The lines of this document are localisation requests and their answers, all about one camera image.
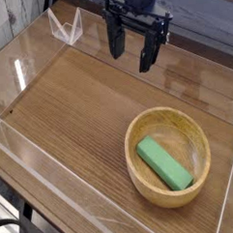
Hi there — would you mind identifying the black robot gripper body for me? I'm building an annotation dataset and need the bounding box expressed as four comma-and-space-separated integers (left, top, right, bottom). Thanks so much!
103, 0, 172, 44

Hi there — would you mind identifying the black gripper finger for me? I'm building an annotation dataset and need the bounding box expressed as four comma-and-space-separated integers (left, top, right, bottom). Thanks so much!
105, 13, 126, 59
139, 30, 161, 73

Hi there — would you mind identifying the green rectangular block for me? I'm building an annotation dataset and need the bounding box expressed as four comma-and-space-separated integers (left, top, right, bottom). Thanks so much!
135, 136, 193, 190

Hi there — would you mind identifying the brown wooden bowl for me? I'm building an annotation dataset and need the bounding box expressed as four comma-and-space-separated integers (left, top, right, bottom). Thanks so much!
125, 107, 211, 209

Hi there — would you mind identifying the black table leg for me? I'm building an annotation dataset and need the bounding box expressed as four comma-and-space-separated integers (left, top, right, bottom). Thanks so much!
22, 202, 33, 220

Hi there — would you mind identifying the clear acrylic corner bracket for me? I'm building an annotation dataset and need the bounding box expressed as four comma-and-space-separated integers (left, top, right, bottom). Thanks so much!
47, 8, 83, 45

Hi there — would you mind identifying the clear acrylic tray wall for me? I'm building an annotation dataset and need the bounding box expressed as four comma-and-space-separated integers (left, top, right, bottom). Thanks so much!
0, 118, 155, 233

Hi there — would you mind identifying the black cable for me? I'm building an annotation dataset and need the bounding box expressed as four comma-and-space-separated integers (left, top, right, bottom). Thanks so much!
0, 217, 31, 233

